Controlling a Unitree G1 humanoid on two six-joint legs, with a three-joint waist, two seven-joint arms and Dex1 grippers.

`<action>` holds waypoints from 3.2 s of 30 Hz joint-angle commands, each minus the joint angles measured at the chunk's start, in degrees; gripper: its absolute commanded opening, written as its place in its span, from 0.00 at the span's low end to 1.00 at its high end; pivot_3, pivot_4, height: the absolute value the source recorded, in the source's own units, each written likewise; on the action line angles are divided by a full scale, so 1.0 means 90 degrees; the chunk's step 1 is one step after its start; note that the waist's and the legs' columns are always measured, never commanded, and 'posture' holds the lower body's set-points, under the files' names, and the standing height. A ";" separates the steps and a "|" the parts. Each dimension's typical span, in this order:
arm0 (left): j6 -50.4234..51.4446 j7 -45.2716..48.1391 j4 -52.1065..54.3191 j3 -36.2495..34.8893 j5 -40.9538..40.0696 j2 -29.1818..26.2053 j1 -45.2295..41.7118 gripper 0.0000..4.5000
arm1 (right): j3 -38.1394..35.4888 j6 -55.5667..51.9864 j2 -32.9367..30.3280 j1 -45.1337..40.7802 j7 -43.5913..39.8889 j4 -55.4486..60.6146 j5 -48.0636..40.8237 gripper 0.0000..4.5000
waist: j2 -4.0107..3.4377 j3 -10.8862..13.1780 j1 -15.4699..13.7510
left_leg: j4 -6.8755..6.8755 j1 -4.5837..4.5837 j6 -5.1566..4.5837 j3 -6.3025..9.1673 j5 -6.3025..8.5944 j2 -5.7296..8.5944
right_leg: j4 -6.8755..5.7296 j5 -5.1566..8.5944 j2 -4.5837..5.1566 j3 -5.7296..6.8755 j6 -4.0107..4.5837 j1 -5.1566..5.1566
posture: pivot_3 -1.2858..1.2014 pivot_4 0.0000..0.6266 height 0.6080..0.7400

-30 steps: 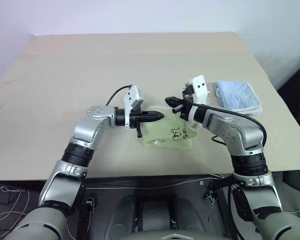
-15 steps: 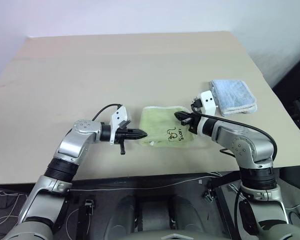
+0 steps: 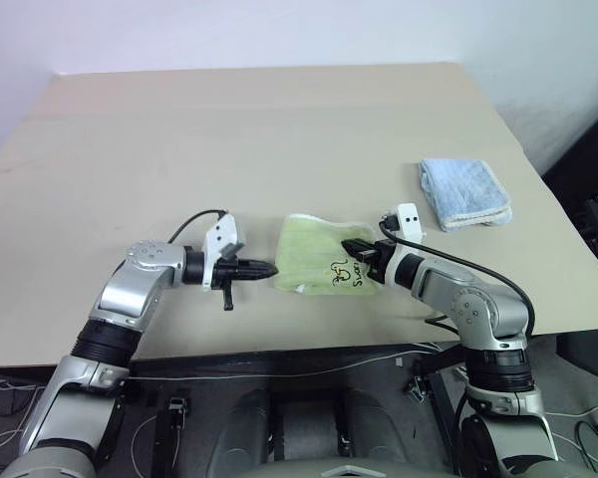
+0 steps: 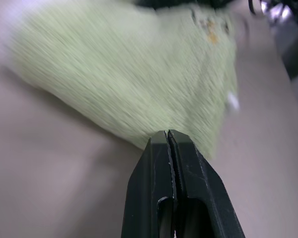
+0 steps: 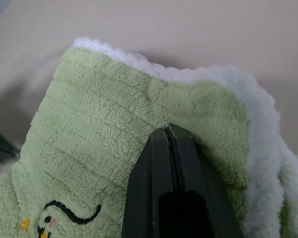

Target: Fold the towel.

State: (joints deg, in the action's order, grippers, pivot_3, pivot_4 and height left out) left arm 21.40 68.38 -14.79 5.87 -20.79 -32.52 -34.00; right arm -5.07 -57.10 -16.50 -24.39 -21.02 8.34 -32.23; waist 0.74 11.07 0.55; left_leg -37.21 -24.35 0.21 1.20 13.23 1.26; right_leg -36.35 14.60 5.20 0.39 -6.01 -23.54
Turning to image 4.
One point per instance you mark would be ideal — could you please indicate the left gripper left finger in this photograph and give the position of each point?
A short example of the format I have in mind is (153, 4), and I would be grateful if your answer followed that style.
(149, 198)

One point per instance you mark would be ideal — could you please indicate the light green towel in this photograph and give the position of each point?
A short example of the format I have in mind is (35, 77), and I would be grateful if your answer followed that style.
(114, 74)

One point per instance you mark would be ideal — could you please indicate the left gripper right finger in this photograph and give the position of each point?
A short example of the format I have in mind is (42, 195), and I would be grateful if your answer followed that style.
(203, 203)

